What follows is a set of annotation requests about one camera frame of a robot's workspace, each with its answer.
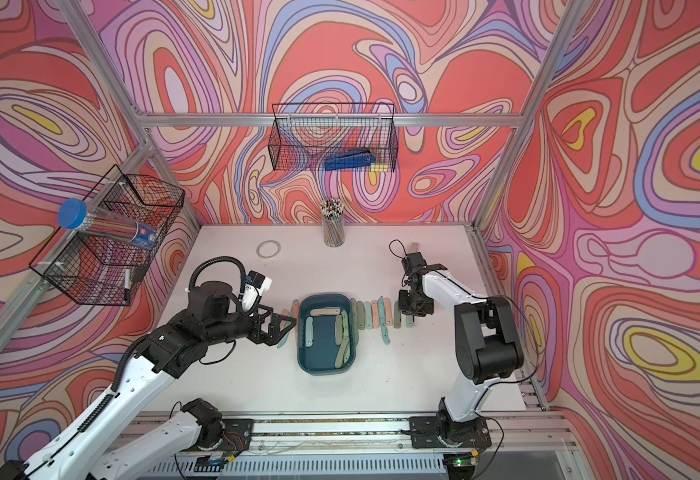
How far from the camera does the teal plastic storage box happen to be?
842mm

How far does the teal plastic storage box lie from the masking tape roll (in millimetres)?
247

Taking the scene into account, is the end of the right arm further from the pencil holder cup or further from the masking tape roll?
the masking tape roll

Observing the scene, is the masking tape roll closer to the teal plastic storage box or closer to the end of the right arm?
the teal plastic storage box

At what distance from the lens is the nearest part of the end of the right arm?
0.69 m

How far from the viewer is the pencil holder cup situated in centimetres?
103

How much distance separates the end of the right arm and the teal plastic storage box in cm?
18
